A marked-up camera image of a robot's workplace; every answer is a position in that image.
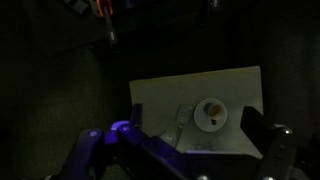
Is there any small grey box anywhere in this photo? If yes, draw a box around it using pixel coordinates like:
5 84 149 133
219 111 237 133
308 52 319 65
64 0 90 14

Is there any round white plate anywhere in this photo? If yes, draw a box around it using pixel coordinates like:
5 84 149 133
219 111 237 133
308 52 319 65
193 98 229 133

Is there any tall clear plastic container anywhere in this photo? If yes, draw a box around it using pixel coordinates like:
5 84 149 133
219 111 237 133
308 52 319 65
159 131 178 146

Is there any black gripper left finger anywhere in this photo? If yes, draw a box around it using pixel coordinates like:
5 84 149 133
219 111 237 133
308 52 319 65
59 103 188 180

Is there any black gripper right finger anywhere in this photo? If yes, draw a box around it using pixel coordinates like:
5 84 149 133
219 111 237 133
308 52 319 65
240 105 301 180

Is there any black orange tripod leg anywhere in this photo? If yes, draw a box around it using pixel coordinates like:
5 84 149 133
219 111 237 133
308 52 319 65
89 0 120 48

